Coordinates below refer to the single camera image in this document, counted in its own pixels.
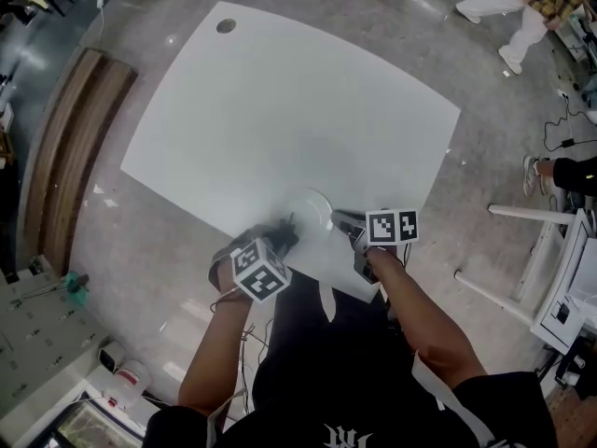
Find person's left forearm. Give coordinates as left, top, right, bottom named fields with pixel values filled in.
left=176, top=266, right=257, bottom=418

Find person's right forearm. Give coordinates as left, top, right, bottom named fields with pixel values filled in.
left=366, top=245, right=490, bottom=390

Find white plate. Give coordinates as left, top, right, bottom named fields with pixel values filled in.
left=274, top=187, right=335, bottom=247

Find small white device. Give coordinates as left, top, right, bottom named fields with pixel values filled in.
left=96, top=345, right=125, bottom=375

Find white bucket with red label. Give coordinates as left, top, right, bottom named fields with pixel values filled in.
left=111, top=359, right=153, bottom=411

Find white floor cable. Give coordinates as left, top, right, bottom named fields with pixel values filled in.
left=95, top=0, right=118, bottom=50

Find white overturned table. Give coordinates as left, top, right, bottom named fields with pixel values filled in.
left=453, top=202, right=597, bottom=358

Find green clamp stand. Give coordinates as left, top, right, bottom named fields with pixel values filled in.
left=59, top=271, right=92, bottom=306

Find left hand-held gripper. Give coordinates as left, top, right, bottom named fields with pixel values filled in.
left=207, top=225, right=295, bottom=304

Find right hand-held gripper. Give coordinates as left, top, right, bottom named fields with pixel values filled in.
left=329, top=208, right=421, bottom=286

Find white board with small parts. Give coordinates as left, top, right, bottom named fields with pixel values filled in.
left=0, top=268, right=109, bottom=422

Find black power adapter cable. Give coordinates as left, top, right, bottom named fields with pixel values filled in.
left=543, top=91, right=597, bottom=154

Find glass display cabinet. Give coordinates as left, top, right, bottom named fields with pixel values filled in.
left=27, top=379, right=146, bottom=448

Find person's black T-shirt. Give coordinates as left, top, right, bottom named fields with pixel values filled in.
left=144, top=343, right=560, bottom=448

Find thin gripper cable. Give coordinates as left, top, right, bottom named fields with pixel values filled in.
left=208, top=287, right=277, bottom=415

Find wooden step platform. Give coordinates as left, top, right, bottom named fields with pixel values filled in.
left=23, top=47, right=140, bottom=277

